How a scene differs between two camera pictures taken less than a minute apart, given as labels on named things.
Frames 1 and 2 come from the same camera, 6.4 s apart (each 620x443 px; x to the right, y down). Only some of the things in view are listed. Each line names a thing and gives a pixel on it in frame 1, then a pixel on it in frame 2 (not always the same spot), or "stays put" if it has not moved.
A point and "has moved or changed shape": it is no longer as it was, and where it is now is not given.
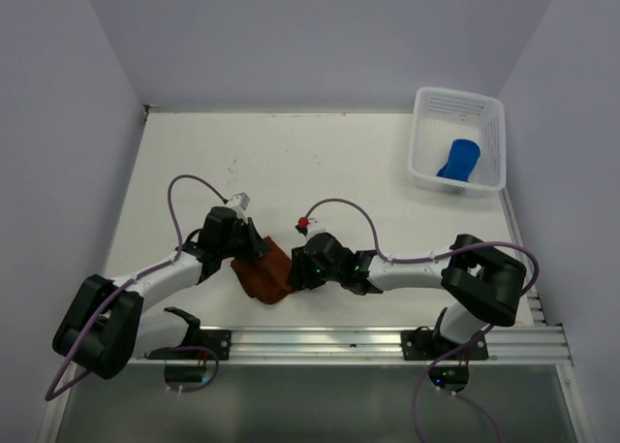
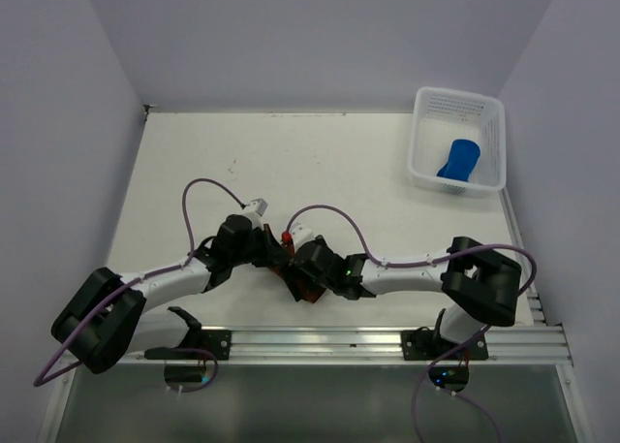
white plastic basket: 443,114 stays put
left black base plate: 219,340 stays put
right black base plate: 424,344 stays put
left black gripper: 256,244 -> 267,255
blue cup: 463,158 stays put
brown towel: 267,277 has moved or changed shape
